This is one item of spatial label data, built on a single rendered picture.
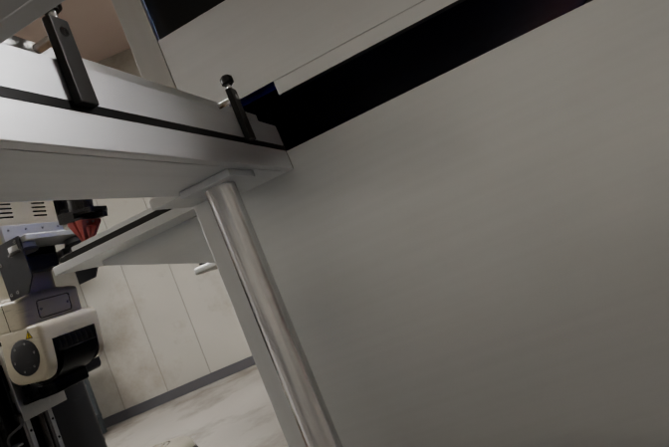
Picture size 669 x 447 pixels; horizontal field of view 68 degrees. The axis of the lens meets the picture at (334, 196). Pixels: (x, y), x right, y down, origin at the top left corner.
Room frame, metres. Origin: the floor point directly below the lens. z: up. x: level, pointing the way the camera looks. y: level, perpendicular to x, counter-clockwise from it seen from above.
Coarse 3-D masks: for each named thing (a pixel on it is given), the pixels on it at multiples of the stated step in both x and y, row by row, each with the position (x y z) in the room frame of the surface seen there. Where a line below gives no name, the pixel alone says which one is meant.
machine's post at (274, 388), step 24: (120, 0) 1.00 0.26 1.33; (144, 24) 1.00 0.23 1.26; (144, 48) 1.00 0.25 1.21; (144, 72) 1.01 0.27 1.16; (168, 72) 0.99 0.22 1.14; (216, 240) 1.00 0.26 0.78; (216, 264) 1.01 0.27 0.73; (240, 288) 1.00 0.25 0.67; (240, 312) 1.01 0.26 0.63; (264, 360) 1.00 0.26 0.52; (264, 384) 1.01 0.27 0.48; (288, 408) 1.00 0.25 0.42; (288, 432) 1.01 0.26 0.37
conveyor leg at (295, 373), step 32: (192, 192) 0.74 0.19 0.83; (224, 192) 0.75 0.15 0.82; (224, 224) 0.75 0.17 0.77; (256, 256) 0.76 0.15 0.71; (256, 288) 0.75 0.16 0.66; (256, 320) 0.77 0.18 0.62; (288, 320) 0.77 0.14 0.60; (288, 352) 0.75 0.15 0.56; (288, 384) 0.76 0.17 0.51; (320, 416) 0.76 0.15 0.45
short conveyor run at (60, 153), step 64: (0, 64) 0.38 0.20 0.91; (64, 64) 0.43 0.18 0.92; (0, 128) 0.35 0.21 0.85; (64, 128) 0.42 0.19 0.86; (128, 128) 0.50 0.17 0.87; (192, 128) 0.63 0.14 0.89; (256, 128) 0.85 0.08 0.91; (0, 192) 0.45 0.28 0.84; (64, 192) 0.53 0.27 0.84; (128, 192) 0.63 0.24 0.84
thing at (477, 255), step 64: (640, 0) 0.79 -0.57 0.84; (512, 64) 0.84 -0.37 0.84; (576, 64) 0.82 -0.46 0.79; (640, 64) 0.80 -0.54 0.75; (384, 128) 0.90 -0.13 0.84; (448, 128) 0.88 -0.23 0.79; (512, 128) 0.85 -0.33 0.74; (576, 128) 0.83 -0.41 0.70; (640, 128) 0.81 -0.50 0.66; (256, 192) 0.97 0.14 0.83; (320, 192) 0.94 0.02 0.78; (384, 192) 0.91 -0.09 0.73; (448, 192) 0.89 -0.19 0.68; (512, 192) 0.86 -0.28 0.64; (576, 192) 0.84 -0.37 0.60; (640, 192) 0.82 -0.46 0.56; (320, 256) 0.96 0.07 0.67; (384, 256) 0.93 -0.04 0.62; (448, 256) 0.90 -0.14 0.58; (512, 256) 0.87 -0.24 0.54; (576, 256) 0.85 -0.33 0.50; (640, 256) 0.83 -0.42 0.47; (320, 320) 0.97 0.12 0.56; (384, 320) 0.94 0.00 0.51; (448, 320) 0.91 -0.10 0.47; (512, 320) 0.88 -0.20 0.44; (576, 320) 0.86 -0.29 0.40; (640, 320) 0.84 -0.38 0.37; (320, 384) 0.98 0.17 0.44; (384, 384) 0.95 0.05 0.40; (448, 384) 0.92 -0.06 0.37; (512, 384) 0.90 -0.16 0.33; (576, 384) 0.87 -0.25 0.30; (640, 384) 0.85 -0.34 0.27
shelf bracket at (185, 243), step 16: (192, 224) 1.13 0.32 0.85; (160, 240) 1.15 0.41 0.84; (176, 240) 1.14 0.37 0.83; (192, 240) 1.13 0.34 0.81; (112, 256) 1.18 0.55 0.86; (128, 256) 1.17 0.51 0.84; (144, 256) 1.16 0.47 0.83; (160, 256) 1.15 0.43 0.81; (176, 256) 1.14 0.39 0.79; (192, 256) 1.13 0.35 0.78; (208, 256) 1.12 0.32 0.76
